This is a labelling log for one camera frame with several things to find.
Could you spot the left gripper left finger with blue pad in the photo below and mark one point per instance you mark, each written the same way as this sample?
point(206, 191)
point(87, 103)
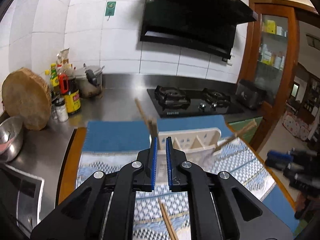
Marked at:
point(153, 161)

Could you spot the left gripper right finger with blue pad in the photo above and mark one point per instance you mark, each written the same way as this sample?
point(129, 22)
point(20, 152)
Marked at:
point(171, 163)

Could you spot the wooden chopstick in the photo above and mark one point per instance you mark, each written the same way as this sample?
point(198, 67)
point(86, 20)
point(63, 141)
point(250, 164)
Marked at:
point(171, 223)
point(167, 222)
point(151, 123)

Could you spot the wooden chopstick crossed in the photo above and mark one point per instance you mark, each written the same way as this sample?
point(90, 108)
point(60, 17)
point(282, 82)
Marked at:
point(237, 134)

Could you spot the steel kitchen sink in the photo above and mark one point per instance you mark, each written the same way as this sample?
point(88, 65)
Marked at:
point(21, 195)

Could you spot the cream house-shaped utensil holder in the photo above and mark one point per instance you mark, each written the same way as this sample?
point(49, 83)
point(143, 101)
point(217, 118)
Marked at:
point(198, 145)

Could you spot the black gas stove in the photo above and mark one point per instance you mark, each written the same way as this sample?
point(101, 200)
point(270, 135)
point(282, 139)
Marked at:
point(171, 102)

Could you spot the green drawer cabinet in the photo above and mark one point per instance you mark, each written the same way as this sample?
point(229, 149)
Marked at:
point(238, 125)

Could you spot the blue patterned table mat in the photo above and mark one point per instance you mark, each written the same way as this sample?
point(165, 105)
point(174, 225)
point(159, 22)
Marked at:
point(212, 186)

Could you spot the black toaster appliance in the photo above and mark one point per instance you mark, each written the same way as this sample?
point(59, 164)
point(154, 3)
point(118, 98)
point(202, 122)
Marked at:
point(249, 94)

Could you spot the steel pressure cooker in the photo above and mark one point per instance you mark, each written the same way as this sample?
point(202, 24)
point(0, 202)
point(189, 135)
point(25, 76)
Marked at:
point(89, 80)

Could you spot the white seasoning shaker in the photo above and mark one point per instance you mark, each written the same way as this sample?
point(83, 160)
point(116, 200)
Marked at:
point(61, 109)

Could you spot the small glass shaker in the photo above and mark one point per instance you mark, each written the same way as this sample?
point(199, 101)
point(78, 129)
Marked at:
point(53, 112)

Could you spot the dark soy sauce bottle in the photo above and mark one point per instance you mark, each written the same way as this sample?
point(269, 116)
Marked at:
point(69, 89)

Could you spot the wooden glass door cabinet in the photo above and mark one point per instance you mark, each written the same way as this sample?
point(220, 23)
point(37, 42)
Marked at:
point(270, 61)

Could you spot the green cap sauce bottle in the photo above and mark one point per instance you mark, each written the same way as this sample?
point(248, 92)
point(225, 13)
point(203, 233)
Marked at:
point(54, 79)

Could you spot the black range hood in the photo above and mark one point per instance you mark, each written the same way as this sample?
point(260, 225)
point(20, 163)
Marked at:
point(205, 25)

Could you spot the round wooden chopping block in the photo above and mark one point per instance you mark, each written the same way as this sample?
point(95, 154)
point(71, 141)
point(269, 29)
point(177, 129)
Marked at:
point(26, 94)

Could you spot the steel colander bowl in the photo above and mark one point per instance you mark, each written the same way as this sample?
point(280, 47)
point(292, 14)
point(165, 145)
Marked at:
point(11, 138)

